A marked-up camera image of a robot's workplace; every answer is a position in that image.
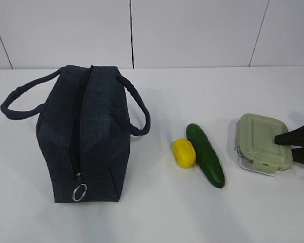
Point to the glass container with green lid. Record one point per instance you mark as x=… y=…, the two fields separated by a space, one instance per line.
x=256 y=147

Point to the green cucumber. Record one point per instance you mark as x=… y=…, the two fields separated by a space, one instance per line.
x=206 y=157

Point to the yellow lemon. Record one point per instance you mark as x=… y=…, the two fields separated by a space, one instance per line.
x=184 y=153

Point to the dark navy fabric lunch bag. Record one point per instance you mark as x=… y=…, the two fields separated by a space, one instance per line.
x=84 y=130

